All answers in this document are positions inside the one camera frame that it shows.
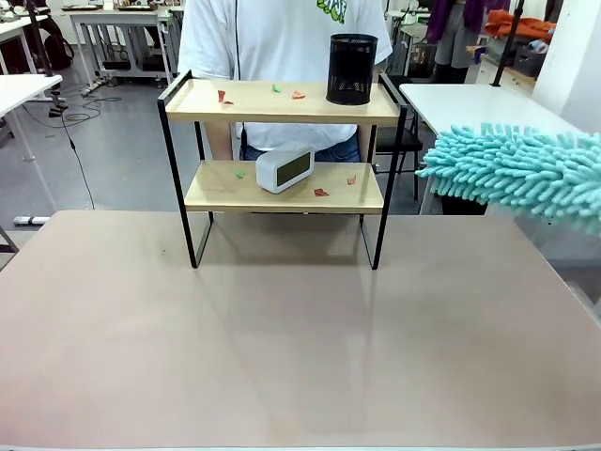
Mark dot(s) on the teal chenille duster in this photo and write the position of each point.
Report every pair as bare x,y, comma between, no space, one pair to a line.
516,169

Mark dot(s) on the person's right forearm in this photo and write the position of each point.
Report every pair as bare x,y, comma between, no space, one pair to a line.
220,141

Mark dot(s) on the person's left forearm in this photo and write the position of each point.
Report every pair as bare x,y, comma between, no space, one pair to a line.
365,143

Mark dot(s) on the red paper scrap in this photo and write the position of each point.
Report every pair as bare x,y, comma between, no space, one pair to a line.
321,191
221,96

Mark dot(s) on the white digital alarm clock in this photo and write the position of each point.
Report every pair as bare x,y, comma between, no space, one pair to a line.
270,171

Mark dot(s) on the black chair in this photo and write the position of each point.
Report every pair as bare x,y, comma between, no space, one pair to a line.
396,141

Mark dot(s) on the black mesh pen holder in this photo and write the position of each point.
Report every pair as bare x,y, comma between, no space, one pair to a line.
352,70

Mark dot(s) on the person in white t-shirt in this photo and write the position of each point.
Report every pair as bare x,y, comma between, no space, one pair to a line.
282,42

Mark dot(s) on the white side table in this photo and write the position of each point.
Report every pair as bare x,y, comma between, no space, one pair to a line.
469,101
23,89

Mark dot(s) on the white power strip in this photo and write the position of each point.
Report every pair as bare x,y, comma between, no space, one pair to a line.
32,219

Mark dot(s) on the black clamp pole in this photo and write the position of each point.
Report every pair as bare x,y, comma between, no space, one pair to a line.
41,42
507,42

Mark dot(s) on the dark storage crate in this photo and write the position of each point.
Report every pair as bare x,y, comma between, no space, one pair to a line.
530,58

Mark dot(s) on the orange cloth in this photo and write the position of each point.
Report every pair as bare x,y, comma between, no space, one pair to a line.
521,26

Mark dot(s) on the black backpack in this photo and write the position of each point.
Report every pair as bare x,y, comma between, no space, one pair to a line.
58,51

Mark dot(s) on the black frame wooden shelf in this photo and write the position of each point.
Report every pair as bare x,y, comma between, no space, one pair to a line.
282,111

